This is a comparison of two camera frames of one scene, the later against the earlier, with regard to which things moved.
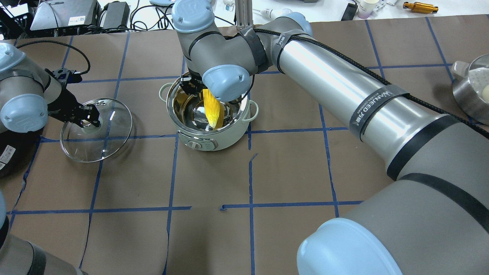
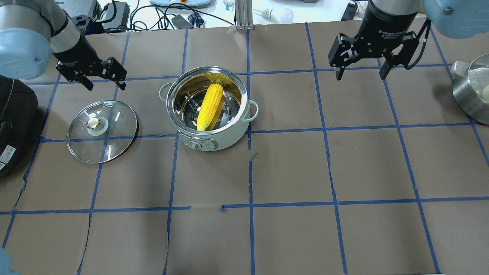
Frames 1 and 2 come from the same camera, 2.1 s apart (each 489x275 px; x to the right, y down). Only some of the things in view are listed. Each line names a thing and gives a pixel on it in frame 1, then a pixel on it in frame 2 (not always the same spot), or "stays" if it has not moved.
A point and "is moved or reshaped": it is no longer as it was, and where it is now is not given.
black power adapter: x=115 y=15 stays
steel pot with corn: x=470 y=88 stays
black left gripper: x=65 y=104 → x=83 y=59
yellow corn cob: x=214 y=109 is moved or reshaped
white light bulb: x=272 y=13 stays
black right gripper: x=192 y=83 → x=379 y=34
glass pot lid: x=92 y=143 is moved or reshaped
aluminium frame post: x=243 y=14 stays
